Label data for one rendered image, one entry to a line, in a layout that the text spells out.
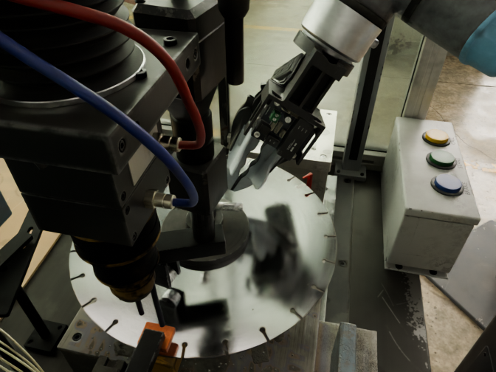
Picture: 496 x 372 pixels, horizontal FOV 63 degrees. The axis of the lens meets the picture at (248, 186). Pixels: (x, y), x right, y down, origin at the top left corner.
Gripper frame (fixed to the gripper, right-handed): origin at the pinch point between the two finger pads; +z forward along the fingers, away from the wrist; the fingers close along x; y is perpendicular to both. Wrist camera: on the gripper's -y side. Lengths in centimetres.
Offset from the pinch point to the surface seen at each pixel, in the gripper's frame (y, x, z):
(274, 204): 0.1, 6.2, 0.6
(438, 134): -25.1, 32.6, -15.7
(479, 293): -71, 117, 29
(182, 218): 4.6, -4.1, 6.2
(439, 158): -17.8, 31.6, -13.4
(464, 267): -83, 115, 28
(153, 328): 20.2, -2.9, 8.4
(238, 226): 5.5, 2.3, 2.9
